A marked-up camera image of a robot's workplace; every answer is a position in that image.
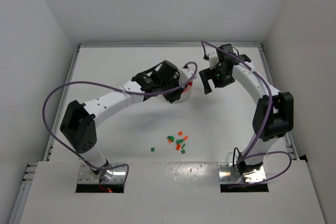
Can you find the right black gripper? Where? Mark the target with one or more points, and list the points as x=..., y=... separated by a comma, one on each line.
x=208, y=76

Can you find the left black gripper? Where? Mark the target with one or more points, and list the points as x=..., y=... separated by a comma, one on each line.
x=172, y=94

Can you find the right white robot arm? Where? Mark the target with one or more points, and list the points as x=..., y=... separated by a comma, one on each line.
x=273, y=117

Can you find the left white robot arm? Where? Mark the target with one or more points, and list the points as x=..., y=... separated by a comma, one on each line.
x=81, y=120

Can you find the white divided round container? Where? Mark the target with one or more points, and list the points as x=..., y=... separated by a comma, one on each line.
x=186, y=93

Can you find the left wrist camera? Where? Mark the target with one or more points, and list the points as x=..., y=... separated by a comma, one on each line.
x=186, y=75

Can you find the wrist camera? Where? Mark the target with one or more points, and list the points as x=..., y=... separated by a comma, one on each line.
x=186, y=75
x=212, y=58

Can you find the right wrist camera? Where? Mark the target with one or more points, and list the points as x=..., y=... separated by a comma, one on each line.
x=212, y=58

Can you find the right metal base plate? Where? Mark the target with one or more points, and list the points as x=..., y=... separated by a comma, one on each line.
x=228, y=176

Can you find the metal base plate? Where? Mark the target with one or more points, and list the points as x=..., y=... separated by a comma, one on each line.
x=112, y=176
x=228, y=176

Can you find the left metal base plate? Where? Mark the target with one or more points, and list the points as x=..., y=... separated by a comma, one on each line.
x=112, y=176

